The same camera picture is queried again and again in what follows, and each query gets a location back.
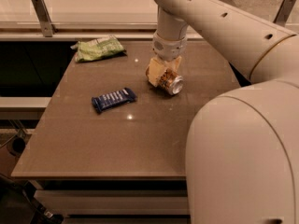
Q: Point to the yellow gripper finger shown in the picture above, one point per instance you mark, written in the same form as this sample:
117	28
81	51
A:
174	65
156	71

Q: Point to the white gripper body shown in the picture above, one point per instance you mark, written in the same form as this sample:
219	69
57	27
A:
169	49

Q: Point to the orange soda can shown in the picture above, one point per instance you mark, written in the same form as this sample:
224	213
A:
171	82

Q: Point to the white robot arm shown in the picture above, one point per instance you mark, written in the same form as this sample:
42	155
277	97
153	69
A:
242	152

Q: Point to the blue snack bar wrapper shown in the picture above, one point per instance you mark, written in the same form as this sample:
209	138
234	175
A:
113	99

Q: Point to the green chip bag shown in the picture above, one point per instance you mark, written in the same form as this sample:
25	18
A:
97	49

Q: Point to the left metal railing bracket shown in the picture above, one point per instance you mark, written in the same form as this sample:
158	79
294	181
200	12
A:
43	16

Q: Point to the metal railing bracket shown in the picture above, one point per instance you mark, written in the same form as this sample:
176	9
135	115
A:
284	12
43	16

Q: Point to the right metal railing bracket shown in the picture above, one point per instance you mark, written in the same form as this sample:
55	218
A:
284	12

